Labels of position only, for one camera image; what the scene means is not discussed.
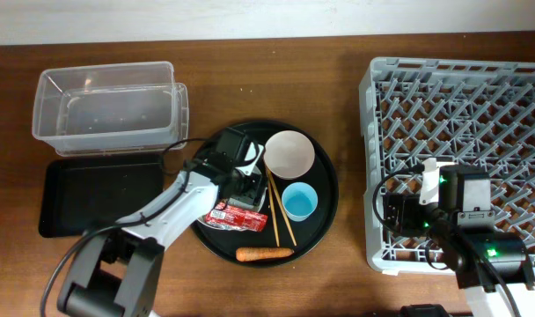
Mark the wooden chopstick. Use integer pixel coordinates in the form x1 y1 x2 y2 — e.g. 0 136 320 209
267 177 280 247
265 165 297 247

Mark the wooden chopstick left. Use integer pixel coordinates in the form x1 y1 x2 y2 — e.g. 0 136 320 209
267 177 280 247

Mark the pink bowl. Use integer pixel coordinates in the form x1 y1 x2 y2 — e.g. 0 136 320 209
263 130 315 180

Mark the black rectangular tray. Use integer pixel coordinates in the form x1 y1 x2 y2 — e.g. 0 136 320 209
38 154 164 238

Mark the grey dishwasher rack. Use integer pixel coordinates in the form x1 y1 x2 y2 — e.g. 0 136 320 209
358 57 535 275

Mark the red snack wrapper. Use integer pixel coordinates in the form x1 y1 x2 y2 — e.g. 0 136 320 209
205 203 268 232

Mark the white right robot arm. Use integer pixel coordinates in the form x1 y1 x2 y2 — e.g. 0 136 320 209
371 164 535 316

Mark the grey plate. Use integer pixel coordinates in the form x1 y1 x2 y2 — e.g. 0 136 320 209
198 166 268 232

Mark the wooden chopstick right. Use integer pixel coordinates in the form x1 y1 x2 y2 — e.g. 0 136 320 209
265 165 297 247

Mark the clear plastic bin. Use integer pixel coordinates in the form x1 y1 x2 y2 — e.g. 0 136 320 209
32 61 189 157

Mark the round black serving tray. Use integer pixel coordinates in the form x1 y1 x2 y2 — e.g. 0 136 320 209
191 120 339 268

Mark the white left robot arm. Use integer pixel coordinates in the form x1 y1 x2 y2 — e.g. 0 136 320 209
56 147 265 316

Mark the orange carrot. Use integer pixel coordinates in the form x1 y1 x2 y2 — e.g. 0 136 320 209
236 247 294 262

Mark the light blue cup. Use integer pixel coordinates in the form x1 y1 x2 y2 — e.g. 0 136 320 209
282 182 319 222

